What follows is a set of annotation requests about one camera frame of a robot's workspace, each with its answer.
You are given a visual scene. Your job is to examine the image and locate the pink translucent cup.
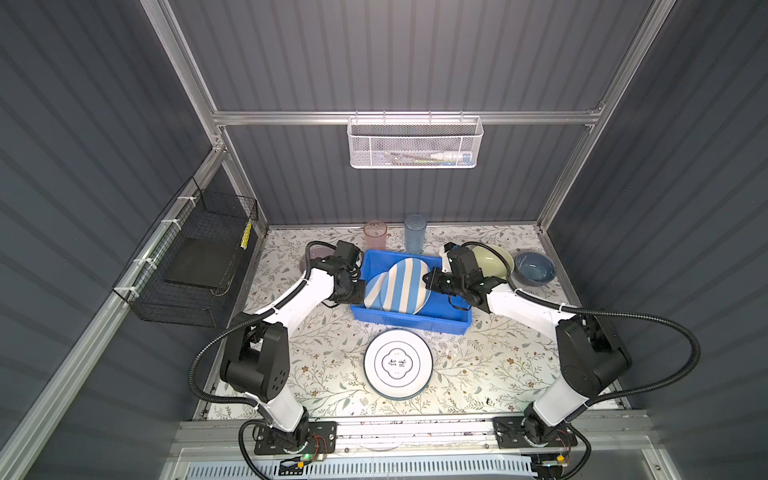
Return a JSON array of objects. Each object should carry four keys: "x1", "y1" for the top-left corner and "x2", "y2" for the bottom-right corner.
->
[{"x1": 363, "y1": 220, "x2": 388, "y2": 250}]

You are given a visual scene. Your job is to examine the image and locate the green ceramic bowl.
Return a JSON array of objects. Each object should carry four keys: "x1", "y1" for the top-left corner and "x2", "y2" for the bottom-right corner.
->
[{"x1": 470, "y1": 245, "x2": 515, "y2": 280}]

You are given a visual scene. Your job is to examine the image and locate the floral table mat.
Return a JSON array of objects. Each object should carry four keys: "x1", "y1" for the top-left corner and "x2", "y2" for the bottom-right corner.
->
[{"x1": 243, "y1": 224, "x2": 577, "y2": 417}]

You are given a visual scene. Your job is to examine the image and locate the black pad in basket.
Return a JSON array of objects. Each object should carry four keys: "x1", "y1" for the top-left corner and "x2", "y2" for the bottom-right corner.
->
[{"x1": 164, "y1": 239, "x2": 235, "y2": 289}]

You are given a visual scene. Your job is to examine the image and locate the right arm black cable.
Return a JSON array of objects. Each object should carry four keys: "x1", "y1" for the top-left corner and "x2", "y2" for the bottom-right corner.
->
[{"x1": 461, "y1": 241, "x2": 702, "y2": 409}]

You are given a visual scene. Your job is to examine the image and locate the blue plastic bin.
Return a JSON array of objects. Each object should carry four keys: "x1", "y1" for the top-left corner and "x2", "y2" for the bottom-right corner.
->
[{"x1": 350, "y1": 250, "x2": 472, "y2": 335}]

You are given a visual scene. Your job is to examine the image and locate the white plate blue rim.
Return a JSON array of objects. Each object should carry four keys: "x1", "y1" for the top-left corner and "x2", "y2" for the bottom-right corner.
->
[{"x1": 363, "y1": 329, "x2": 434, "y2": 401}]

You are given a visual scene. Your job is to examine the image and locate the pink ceramic bowl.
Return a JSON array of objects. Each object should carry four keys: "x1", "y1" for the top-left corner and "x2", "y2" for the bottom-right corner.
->
[{"x1": 299, "y1": 245, "x2": 335, "y2": 278}]

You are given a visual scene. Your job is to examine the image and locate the pens in mesh basket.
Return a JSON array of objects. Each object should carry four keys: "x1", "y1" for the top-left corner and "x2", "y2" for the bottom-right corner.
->
[{"x1": 386, "y1": 151, "x2": 475, "y2": 168}]

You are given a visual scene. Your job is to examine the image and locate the dark blue ceramic bowl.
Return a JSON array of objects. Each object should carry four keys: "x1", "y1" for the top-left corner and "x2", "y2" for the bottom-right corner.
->
[{"x1": 514, "y1": 251, "x2": 556, "y2": 286}]

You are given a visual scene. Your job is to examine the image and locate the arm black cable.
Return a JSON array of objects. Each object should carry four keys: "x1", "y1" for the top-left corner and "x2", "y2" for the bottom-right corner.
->
[
  {"x1": 461, "y1": 241, "x2": 702, "y2": 409},
  {"x1": 187, "y1": 239, "x2": 337, "y2": 480}
]

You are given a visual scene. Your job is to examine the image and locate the black wire basket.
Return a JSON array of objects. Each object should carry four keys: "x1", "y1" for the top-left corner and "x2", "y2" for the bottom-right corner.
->
[{"x1": 113, "y1": 183, "x2": 259, "y2": 328}]

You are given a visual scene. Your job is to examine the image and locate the white wire mesh basket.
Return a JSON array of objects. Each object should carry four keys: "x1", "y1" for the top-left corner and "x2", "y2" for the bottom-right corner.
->
[{"x1": 346, "y1": 113, "x2": 484, "y2": 170}]

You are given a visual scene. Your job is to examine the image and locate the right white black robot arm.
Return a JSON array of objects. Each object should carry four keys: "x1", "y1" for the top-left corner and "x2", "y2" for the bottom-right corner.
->
[{"x1": 423, "y1": 242, "x2": 632, "y2": 447}]

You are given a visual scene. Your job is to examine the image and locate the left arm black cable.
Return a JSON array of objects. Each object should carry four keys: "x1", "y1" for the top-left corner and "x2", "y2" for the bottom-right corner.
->
[{"x1": 187, "y1": 239, "x2": 337, "y2": 480}]

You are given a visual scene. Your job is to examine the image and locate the blue translucent cup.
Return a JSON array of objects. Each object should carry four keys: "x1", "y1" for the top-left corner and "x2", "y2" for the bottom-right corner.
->
[{"x1": 404, "y1": 214, "x2": 428, "y2": 255}]

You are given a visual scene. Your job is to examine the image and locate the blue white striped plate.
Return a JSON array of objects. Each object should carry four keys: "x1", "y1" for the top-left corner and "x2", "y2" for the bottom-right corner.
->
[{"x1": 364, "y1": 272, "x2": 397, "y2": 311}]

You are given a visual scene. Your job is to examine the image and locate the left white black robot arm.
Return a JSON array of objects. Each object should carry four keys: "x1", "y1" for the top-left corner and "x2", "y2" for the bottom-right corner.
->
[{"x1": 220, "y1": 240, "x2": 366, "y2": 451}]

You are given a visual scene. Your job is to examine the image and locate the yellow tag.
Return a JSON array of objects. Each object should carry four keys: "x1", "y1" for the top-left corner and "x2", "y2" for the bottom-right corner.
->
[{"x1": 239, "y1": 220, "x2": 253, "y2": 250}]

